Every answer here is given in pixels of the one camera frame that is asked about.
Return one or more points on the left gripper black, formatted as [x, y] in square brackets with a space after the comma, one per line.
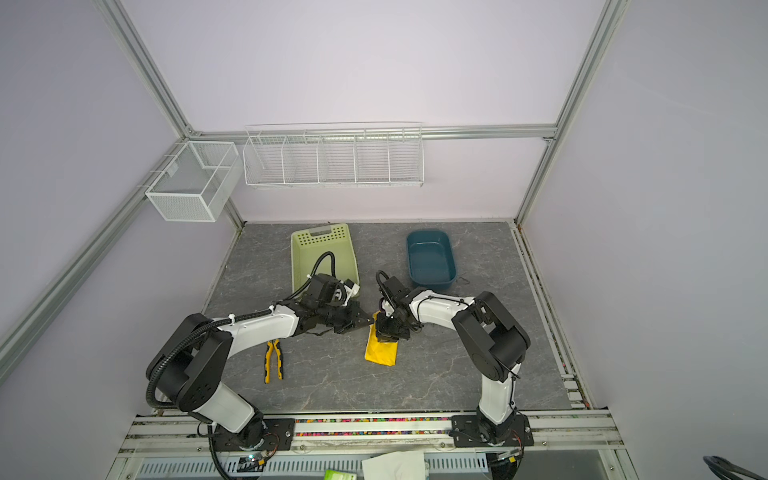
[354, 312]

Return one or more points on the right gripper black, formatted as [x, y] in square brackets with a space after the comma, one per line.
[383, 333]

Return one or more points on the yellow paper napkin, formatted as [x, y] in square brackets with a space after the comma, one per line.
[378, 352]

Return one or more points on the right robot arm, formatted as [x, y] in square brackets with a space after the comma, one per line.
[494, 340]

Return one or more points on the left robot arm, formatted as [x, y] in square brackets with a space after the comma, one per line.
[186, 374]

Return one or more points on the yellow black pliers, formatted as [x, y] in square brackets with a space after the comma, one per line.
[273, 362]

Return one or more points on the teal plastic tray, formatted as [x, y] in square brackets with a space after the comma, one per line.
[431, 262]

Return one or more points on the white paper sheet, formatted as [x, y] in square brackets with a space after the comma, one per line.
[396, 466]

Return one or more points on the green small object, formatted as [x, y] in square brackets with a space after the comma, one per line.
[339, 475]

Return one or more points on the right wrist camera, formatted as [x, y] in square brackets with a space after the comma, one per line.
[387, 308]

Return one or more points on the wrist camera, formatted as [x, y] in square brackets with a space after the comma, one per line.
[350, 289]
[387, 308]

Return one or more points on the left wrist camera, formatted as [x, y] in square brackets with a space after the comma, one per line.
[350, 289]

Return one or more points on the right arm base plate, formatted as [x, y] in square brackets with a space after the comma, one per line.
[474, 431]

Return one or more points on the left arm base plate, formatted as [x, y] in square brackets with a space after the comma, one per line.
[271, 434]

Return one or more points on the long white wire shelf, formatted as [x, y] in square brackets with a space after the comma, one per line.
[334, 154]

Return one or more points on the small white wire basket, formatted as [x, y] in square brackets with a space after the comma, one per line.
[197, 182]

